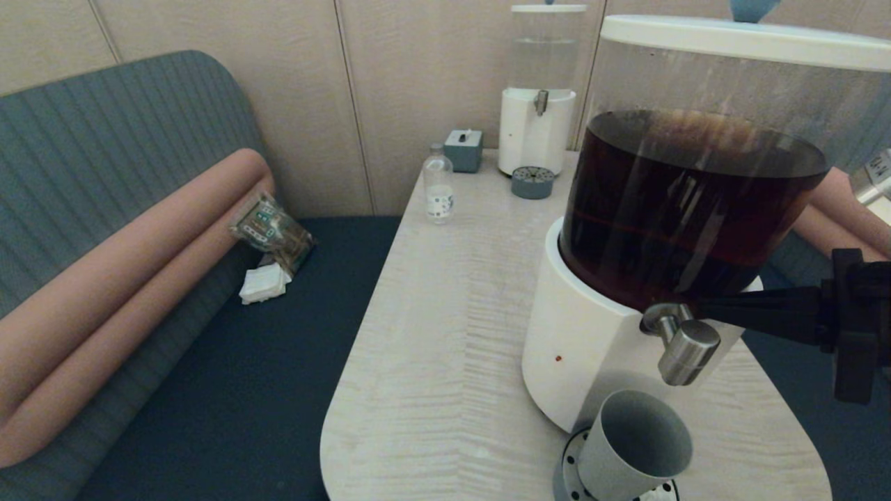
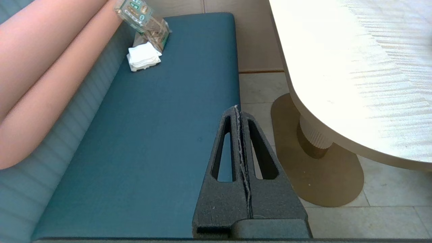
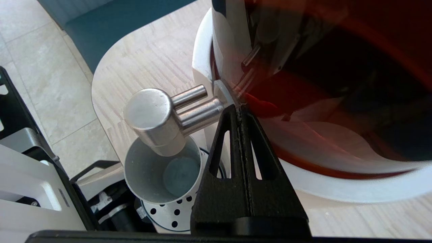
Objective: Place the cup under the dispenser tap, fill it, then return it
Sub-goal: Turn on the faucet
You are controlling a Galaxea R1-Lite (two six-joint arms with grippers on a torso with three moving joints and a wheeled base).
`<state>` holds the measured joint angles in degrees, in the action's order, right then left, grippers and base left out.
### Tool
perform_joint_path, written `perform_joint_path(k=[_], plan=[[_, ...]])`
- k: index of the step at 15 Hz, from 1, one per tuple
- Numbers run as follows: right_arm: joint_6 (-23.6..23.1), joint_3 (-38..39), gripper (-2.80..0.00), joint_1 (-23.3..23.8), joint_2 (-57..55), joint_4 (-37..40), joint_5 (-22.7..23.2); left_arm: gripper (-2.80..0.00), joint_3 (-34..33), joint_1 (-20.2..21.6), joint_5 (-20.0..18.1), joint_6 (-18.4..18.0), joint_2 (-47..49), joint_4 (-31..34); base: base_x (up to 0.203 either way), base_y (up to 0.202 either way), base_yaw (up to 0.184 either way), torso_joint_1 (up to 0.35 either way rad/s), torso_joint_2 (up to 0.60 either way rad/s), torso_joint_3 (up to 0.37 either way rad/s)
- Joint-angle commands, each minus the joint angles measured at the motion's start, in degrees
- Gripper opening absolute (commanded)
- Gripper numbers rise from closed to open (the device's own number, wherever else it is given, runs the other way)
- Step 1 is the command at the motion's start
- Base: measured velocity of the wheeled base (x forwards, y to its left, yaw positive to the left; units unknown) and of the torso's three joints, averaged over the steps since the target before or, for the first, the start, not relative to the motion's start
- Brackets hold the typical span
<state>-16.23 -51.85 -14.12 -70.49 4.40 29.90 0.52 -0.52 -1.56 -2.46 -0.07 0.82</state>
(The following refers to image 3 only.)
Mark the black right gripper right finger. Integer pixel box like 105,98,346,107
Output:
240,105,313,237

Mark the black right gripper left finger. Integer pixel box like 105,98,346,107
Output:
191,104,252,234

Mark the grey plastic cup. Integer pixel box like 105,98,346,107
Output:
124,135,203,205

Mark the large silver dispenser tap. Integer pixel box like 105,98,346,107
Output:
123,84,225,157

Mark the large perforated metal drip tray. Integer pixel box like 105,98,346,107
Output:
140,147,226,233

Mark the large dark-tea drink dispenser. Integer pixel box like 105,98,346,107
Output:
192,0,432,204

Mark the white black robot chassis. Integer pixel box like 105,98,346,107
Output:
0,66,125,243

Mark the dark blue seat cushion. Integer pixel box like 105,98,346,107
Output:
37,0,196,73

